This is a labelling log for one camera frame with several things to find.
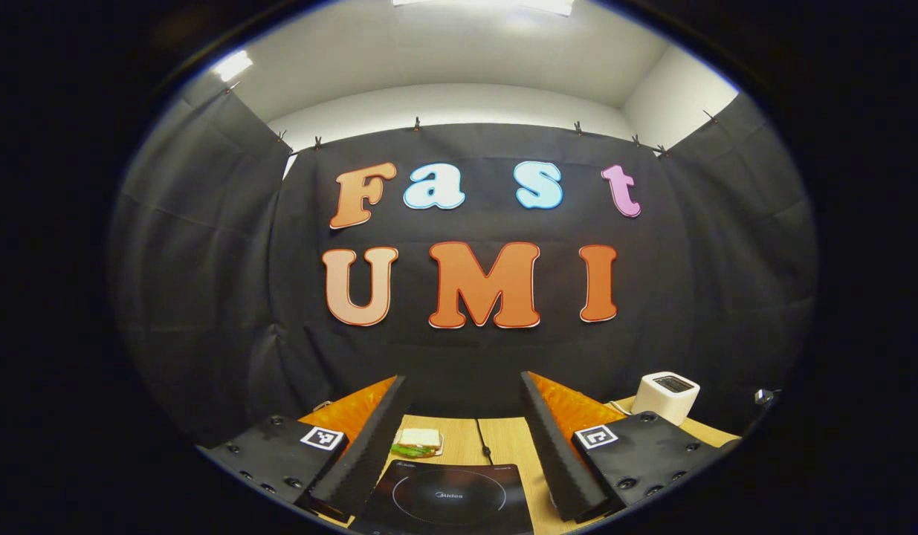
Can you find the sandwich with lettuce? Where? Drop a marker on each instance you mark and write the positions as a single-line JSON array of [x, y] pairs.
[[418, 440]]

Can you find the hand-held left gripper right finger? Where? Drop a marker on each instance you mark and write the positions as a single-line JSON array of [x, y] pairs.
[[551, 446]]

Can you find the small ceiling light panel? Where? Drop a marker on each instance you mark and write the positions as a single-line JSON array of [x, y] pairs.
[[232, 65]]

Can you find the black induction cooktop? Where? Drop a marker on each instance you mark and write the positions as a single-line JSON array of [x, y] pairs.
[[444, 513]]

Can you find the white toaster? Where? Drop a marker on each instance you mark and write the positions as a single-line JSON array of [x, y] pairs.
[[663, 401]]

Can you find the row of black cloth clips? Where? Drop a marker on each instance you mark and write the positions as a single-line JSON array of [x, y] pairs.
[[417, 123]]

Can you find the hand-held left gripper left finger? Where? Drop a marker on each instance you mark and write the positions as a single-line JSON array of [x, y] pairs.
[[369, 446]]

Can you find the large ceiling light panel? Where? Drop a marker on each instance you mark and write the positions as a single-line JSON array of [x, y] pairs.
[[488, 4]]

